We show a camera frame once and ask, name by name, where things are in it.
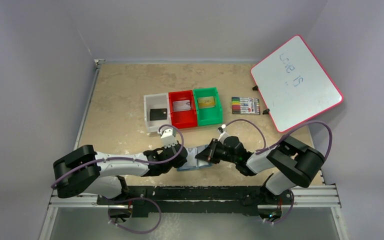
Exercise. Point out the blue card holder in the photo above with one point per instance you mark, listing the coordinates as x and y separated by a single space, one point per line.
192 163

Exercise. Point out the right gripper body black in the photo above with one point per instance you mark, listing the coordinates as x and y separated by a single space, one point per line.
214 150

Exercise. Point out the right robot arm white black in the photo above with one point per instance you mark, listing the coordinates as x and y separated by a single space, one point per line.
297 163

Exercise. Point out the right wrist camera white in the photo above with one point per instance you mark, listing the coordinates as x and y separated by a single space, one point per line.
223 133

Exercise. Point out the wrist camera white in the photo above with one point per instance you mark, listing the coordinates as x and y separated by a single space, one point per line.
223 133
168 137

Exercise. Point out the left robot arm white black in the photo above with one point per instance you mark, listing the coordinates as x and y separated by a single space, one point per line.
85 170

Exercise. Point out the whiteboard with pink frame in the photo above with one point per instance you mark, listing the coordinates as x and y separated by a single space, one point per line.
294 85

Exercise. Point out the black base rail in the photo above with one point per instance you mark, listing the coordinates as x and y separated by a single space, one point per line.
246 200

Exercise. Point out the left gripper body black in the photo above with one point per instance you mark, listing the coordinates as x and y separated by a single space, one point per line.
180 153

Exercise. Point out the black card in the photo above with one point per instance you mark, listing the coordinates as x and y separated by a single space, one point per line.
157 114

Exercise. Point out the marker pen pack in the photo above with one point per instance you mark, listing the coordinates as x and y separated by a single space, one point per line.
245 105

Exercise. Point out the gold card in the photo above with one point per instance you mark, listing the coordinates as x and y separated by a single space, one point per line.
206 102

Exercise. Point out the black whiteboard clip lower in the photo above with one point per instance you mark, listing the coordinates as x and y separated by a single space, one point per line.
266 111

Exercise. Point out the white grey card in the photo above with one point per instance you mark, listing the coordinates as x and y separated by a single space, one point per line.
181 105

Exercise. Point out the red plastic bin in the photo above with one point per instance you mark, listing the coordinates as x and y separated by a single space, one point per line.
185 119

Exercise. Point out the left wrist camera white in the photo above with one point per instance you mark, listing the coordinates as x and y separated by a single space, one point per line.
168 137

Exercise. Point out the white plastic bin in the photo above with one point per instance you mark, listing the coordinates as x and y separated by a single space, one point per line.
160 100

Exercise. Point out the green plastic bin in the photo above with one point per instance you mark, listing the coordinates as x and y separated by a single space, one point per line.
209 110

